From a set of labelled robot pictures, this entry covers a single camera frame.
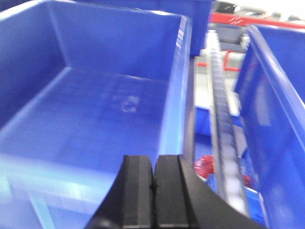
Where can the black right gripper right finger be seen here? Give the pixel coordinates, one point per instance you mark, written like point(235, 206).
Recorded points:
point(183, 201)

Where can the large blue bin centre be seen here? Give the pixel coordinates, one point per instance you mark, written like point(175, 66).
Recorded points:
point(82, 85)

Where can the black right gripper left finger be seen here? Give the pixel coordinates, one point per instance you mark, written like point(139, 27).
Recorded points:
point(128, 204)

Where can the roller conveyor track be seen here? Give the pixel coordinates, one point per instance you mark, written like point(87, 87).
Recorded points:
point(229, 178)

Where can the blue bin right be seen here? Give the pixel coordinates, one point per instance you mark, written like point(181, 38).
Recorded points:
point(271, 92)

